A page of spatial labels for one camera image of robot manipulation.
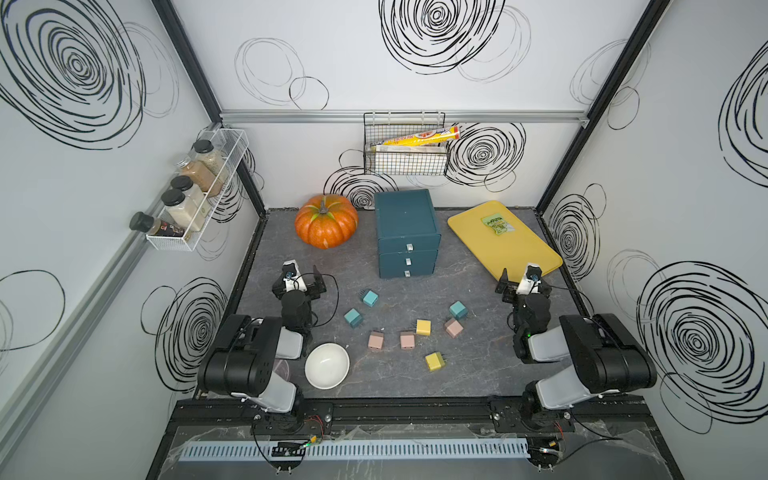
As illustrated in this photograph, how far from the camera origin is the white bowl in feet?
2.58

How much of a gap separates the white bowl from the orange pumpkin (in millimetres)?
353

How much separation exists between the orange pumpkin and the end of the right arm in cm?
54

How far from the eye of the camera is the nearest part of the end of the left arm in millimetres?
765
